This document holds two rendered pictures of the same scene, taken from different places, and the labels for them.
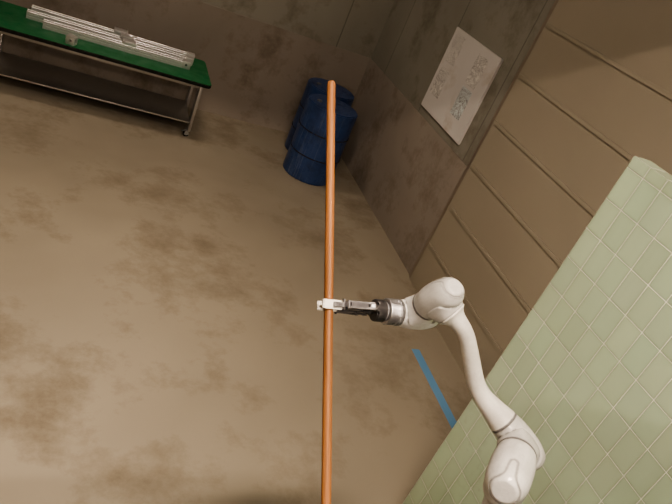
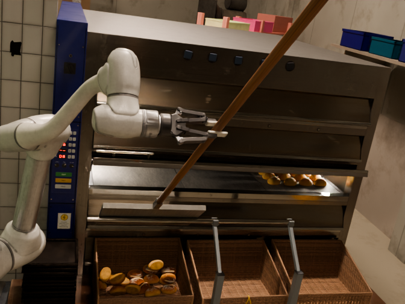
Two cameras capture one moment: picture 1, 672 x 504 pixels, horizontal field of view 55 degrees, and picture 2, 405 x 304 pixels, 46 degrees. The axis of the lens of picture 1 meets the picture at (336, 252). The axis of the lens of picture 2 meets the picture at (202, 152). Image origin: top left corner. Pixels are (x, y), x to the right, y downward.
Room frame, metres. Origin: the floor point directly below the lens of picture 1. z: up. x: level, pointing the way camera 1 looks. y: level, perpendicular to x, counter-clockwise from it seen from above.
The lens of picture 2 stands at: (3.30, 0.27, 2.38)
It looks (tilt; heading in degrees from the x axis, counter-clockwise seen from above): 18 degrees down; 193
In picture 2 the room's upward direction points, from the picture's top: 9 degrees clockwise
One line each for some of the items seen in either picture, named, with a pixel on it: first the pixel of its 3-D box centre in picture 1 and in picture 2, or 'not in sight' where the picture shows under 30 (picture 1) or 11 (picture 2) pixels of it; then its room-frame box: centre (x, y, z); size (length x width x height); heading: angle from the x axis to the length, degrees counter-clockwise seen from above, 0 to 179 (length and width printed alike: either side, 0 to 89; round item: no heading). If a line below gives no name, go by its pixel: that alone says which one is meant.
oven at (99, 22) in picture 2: not in sight; (184, 160); (-0.39, -0.72, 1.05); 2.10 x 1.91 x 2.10; 120
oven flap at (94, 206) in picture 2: not in sight; (225, 214); (0.39, -0.18, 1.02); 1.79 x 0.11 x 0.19; 120
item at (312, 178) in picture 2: not in sight; (283, 167); (-0.29, 0.10, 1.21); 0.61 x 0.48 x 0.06; 30
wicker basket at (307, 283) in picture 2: not in sight; (317, 274); (0.30, 0.50, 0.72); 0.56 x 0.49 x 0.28; 119
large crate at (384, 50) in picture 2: not in sight; (394, 49); (-2.28, 0.89, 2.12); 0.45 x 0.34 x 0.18; 28
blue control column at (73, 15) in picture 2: not in sight; (63, 151); (0.11, -1.55, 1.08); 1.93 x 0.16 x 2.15; 30
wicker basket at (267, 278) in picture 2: not in sight; (234, 276); (0.61, -0.02, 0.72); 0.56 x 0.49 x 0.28; 121
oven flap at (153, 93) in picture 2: not in sight; (244, 100); (0.39, -0.18, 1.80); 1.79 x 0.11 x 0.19; 120
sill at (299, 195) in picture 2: not in sight; (227, 193); (0.37, -0.19, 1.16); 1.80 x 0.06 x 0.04; 120
